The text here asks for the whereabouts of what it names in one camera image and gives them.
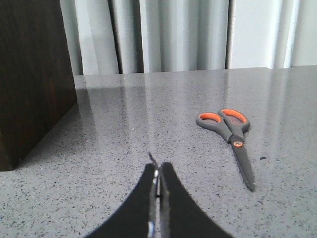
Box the grey orange scissors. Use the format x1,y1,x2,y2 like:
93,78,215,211
196,109,255,191

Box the grey pleated curtain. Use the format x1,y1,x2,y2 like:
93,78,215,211
60,0,317,75

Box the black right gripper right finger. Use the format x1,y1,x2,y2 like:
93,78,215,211
159,162,232,238

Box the dark wooden drawer cabinet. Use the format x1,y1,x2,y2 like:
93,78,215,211
0,0,77,171

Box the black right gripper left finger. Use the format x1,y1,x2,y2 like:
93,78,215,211
87,153,159,238

